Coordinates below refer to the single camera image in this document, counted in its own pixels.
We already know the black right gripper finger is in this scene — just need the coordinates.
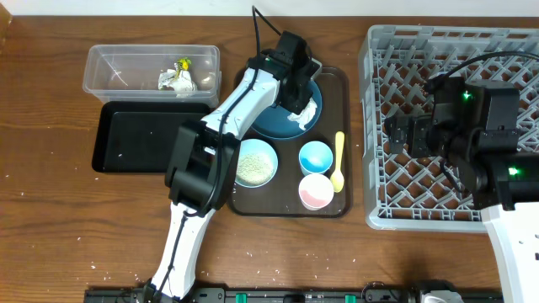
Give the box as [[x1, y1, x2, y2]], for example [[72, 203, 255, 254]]
[[407, 116, 430, 157], [384, 114, 408, 154]]

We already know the light blue rice bowl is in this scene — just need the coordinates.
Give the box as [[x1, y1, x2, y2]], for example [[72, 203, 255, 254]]
[[235, 139, 279, 188]]

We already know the white napkin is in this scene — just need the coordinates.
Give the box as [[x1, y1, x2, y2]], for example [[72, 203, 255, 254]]
[[170, 77, 198, 98]]

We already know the white tissue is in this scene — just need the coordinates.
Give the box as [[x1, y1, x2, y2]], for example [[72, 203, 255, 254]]
[[287, 98, 318, 130]]

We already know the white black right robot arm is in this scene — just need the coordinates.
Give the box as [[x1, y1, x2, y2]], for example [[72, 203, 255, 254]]
[[384, 76, 538, 302]]

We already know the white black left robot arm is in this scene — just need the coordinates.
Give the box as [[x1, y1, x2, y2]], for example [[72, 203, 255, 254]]
[[143, 58, 322, 302]]

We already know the grey dishwasher rack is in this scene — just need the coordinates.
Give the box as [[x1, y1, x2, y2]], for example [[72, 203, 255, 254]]
[[359, 25, 538, 233]]

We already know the clear plastic waste bin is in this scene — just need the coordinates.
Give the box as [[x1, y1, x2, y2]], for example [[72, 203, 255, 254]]
[[83, 45, 221, 108]]

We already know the dark blue plate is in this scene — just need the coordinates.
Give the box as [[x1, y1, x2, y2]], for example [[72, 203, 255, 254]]
[[251, 81, 323, 140]]

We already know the light blue cup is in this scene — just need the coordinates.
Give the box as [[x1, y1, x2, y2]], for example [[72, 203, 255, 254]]
[[298, 141, 334, 175]]

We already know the dark brown serving tray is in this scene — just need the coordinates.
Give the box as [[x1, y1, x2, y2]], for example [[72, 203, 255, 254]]
[[227, 66, 354, 218]]

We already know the yellow plastic spoon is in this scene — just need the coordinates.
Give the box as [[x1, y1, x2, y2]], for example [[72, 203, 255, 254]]
[[330, 131, 345, 193]]

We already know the pink cup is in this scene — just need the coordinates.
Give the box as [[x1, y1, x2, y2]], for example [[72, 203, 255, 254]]
[[298, 173, 334, 210]]

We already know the black rectangular tray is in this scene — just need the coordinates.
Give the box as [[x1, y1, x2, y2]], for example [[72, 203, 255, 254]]
[[92, 101, 211, 173]]

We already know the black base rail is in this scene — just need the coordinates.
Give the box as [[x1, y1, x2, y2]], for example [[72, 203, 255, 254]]
[[83, 280, 504, 303]]

